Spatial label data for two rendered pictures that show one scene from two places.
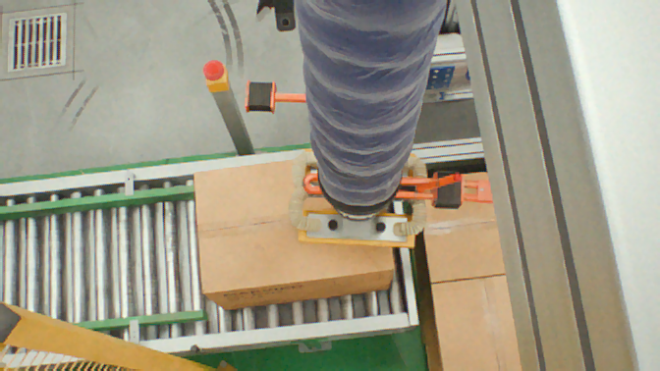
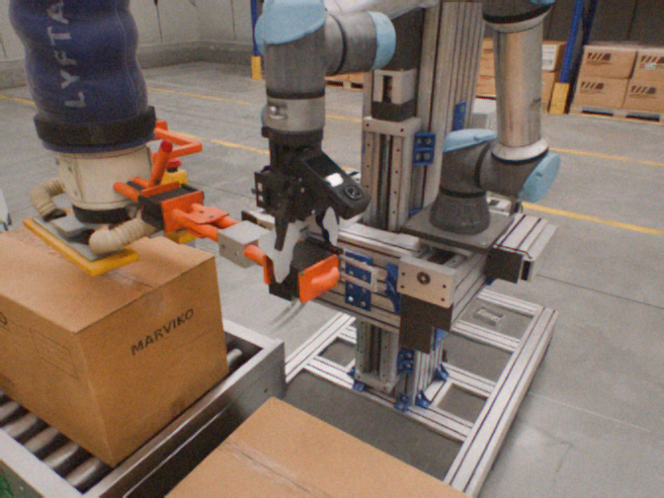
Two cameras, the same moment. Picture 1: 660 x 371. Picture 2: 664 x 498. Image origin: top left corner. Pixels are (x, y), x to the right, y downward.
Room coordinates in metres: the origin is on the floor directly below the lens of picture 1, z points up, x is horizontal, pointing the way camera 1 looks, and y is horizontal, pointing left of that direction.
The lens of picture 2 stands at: (-0.01, -1.08, 1.57)
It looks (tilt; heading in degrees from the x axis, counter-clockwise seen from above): 28 degrees down; 34
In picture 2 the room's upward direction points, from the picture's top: straight up
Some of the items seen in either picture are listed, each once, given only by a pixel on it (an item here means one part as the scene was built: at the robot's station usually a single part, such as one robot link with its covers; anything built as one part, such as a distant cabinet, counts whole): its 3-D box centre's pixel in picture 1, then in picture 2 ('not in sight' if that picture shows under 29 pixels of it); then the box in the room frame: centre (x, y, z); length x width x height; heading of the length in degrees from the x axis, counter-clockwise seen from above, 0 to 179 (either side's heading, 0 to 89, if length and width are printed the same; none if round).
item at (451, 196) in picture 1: (447, 189); (172, 206); (0.56, -0.33, 1.20); 0.10 x 0.08 x 0.06; 171
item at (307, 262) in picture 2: not in sight; (300, 270); (0.51, -0.68, 1.20); 0.08 x 0.07 x 0.05; 81
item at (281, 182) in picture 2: not in sight; (293, 171); (0.52, -0.66, 1.34); 0.09 x 0.08 x 0.12; 81
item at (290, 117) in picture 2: not in sight; (294, 113); (0.52, -0.67, 1.42); 0.08 x 0.08 x 0.05
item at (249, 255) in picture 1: (296, 234); (91, 319); (0.59, 0.12, 0.75); 0.60 x 0.40 x 0.40; 92
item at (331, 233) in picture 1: (357, 227); (75, 232); (0.51, -0.07, 1.10); 0.34 x 0.10 x 0.05; 81
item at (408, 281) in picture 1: (401, 230); (197, 417); (0.61, -0.25, 0.58); 0.70 x 0.03 x 0.06; 1
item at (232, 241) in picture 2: not in sight; (245, 243); (0.53, -0.55, 1.20); 0.07 x 0.07 x 0.04; 81
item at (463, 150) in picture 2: not in sight; (469, 158); (1.16, -0.69, 1.20); 0.13 x 0.12 x 0.14; 77
